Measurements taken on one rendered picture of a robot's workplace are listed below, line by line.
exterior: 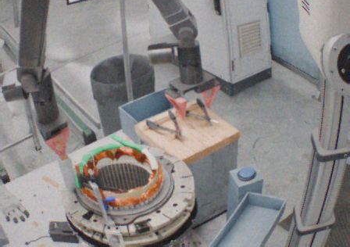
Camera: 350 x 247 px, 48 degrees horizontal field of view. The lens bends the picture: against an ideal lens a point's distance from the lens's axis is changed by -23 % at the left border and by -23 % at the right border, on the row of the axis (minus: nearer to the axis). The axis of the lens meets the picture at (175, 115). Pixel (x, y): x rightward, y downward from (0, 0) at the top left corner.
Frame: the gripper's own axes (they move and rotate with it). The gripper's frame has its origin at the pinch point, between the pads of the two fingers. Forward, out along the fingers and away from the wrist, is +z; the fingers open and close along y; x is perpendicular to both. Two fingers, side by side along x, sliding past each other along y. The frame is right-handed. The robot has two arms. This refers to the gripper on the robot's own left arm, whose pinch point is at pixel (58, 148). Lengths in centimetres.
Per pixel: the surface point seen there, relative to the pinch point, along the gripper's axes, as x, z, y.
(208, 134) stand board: 39.2, 17.7, -2.1
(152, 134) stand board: 28.2, 17.4, -10.7
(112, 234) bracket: 0.9, 10.6, 19.8
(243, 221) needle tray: 28.7, 18.9, 27.7
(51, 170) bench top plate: 1, 47, -49
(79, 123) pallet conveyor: 24, 52, -73
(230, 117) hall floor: 138, 140, -129
